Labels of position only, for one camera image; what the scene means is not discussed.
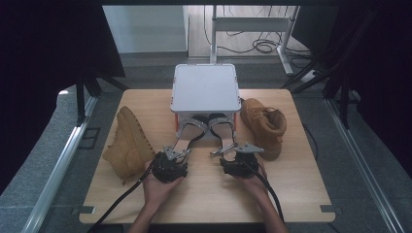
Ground white power strip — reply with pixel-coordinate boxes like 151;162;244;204
300;69;317;83

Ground thin black cable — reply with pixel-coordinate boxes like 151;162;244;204
302;124;320;161

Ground person's left hand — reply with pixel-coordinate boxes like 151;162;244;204
142;160;185;212

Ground aluminium rail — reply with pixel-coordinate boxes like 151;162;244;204
325;98;406;233
20;96;98;233

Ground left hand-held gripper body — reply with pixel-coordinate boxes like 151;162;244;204
151;145;189;183

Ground black sandal with rhinestone strap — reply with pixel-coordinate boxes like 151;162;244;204
208;113;238;163
163;115;210;162

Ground person's right hand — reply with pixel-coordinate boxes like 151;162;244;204
237;162;272;204

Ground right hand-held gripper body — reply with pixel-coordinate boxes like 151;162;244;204
221;142;265;179

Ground black floor cables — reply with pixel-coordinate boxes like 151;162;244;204
203;4;312;59

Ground black metal stand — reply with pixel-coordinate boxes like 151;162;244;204
76;72;129;127
281;57;353;130

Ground tan suede boot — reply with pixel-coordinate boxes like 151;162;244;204
240;97;288;161
102;105;156;185

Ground black curtain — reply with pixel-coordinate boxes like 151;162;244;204
291;0;412;179
0;0;125;195

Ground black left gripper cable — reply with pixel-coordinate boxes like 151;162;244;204
86;153;161;233

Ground white metal desk frame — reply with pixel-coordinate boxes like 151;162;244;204
209;4;300;77

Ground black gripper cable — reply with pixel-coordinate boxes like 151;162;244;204
86;153;161;233
241;156;286;224

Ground grey shoe rack orange legs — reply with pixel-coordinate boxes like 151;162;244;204
169;63;243;141

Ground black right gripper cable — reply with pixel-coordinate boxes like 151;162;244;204
241;156;286;224

